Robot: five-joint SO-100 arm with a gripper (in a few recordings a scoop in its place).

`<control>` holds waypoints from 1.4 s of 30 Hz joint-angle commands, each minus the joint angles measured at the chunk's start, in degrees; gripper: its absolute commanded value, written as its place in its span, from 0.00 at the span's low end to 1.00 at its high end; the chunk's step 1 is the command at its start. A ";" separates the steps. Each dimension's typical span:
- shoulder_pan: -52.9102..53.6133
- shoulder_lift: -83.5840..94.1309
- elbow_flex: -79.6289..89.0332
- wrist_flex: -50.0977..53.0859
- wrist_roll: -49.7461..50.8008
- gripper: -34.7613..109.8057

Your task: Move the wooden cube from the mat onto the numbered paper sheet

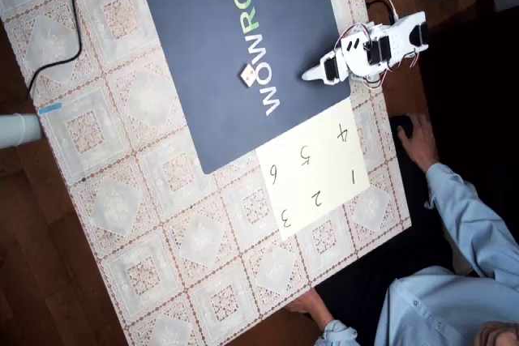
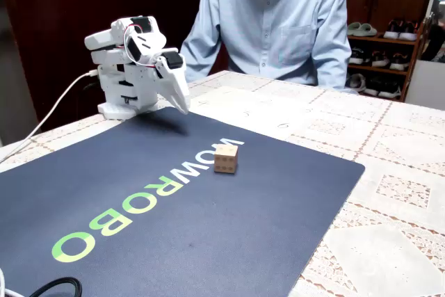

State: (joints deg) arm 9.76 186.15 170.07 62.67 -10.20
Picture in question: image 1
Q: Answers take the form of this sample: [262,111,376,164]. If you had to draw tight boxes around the white lace tablecloth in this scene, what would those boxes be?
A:
[0,0,413,346]

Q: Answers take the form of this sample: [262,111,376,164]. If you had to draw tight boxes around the blue tape strip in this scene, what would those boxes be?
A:
[38,102,63,117]

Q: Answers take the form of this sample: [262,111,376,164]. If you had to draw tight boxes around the person's right hand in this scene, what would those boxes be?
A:
[396,113,442,173]

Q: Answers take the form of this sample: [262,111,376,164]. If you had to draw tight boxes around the white pole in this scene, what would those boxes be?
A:
[0,113,44,149]

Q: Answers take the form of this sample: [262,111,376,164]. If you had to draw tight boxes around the person in light blue shirt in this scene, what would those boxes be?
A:
[372,264,519,346]

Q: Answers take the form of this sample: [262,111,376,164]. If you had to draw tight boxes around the person's left forearm blue sleeve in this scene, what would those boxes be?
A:
[314,318,361,346]

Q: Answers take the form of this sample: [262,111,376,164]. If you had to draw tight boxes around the black power cable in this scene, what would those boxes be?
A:
[364,0,398,21]

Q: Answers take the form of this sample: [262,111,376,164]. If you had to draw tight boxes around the black object under hand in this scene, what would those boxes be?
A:
[390,113,422,140]

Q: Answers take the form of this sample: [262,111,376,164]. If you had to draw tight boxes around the person's right forearm blue sleeve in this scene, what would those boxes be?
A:
[424,161,519,284]

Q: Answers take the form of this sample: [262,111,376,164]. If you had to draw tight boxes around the numbered paper sheet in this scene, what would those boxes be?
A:
[255,100,371,241]

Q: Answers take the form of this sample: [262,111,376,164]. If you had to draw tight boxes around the person's left hand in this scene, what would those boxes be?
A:
[285,290,337,330]

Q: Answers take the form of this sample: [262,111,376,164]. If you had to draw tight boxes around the small wooden cube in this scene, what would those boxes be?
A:
[238,62,259,88]

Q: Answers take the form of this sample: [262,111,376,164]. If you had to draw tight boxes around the navy WOWROBO mat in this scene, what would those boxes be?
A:
[132,0,352,175]

